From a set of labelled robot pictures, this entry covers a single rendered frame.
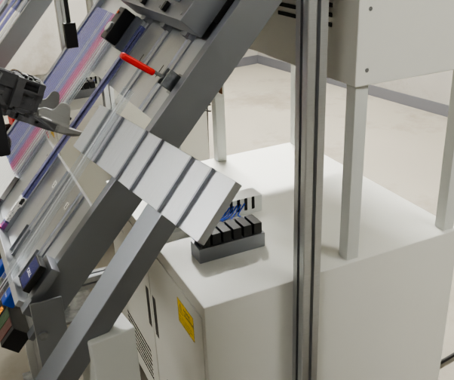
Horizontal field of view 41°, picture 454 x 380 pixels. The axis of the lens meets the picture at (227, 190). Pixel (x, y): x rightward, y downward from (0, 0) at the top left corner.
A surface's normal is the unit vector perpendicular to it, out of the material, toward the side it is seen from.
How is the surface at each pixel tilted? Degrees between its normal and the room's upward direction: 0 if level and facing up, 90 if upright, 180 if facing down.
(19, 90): 90
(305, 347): 90
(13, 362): 0
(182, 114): 90
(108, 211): 90
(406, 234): 0
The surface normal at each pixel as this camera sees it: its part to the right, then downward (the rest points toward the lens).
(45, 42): 0.55, 0.33
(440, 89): -0.83, 0.26
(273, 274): -0.04, -0.91
